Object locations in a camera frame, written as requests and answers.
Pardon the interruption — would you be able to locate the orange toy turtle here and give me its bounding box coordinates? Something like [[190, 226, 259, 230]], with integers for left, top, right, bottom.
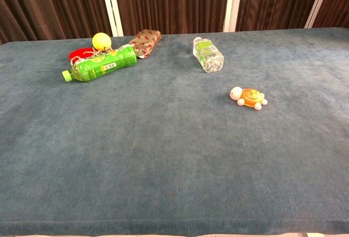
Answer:
[[229, 86, 268, 111]]

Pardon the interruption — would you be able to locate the red plate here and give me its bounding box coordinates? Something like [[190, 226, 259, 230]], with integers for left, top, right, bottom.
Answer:
[[68, 47, 95, 62]]

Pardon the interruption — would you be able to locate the blue table cloth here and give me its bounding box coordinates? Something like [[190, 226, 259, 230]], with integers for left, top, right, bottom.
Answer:
[[0, 27, 349, 236]]

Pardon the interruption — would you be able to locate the clear plastic water bottle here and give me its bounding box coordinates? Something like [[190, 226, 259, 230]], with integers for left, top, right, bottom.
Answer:
[[192, 37, 225, 74]]

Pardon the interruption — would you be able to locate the brown patterned snack wrapper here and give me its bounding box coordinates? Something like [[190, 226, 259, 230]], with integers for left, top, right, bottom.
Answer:
[[128, 29, 163, 59]]

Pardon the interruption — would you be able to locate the green tea bottle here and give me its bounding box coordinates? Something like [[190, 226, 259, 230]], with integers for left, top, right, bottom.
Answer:
[[62, 46, 137, 83]]

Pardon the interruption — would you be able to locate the yellow ball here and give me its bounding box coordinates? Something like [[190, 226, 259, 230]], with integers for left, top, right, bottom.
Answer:
[[92, 32, 112, 51]]

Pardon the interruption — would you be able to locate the brown pleated curtain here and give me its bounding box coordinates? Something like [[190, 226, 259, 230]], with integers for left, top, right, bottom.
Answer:
[[0, 0, 349, 46]]

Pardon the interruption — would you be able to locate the white twisted string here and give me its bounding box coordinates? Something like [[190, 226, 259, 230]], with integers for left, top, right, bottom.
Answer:
[[70, 46, 113, 66]]

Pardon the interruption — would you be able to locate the white frame post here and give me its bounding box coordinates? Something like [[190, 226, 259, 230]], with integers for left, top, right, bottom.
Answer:
[[98, 0, 124, 38], [222, 0, 245, 33], [304, 0, 335, 29]]

